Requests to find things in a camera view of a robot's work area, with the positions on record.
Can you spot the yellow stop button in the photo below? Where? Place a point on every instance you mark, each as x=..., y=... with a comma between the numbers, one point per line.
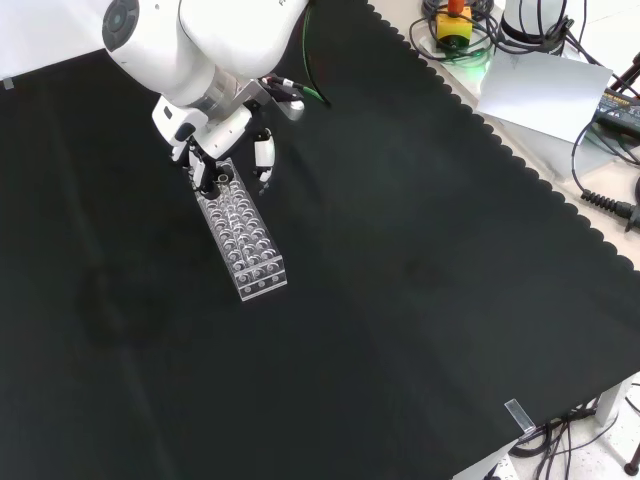
x=452, y=30

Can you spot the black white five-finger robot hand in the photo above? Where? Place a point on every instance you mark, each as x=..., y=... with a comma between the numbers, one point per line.
x=220, y=132

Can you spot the black power adapter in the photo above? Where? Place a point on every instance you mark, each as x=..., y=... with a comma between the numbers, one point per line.
x=620, y=112

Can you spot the clear plastic test tube rack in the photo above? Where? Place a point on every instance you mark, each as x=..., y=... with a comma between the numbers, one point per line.
x=245, y=240

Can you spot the pale board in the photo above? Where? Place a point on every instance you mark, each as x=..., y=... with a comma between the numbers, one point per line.
x=545, y=95

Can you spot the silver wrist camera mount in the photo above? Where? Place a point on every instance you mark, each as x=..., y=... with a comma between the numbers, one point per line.
x=292, y=109

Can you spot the white bench leg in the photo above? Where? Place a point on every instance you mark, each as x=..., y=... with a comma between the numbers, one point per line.
x=617, y=395

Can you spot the black bench cloth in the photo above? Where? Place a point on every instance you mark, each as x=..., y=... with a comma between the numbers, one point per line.
x=350, y=275

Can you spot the clear glass test tube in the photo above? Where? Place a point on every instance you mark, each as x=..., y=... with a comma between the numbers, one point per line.
x=225, y=178

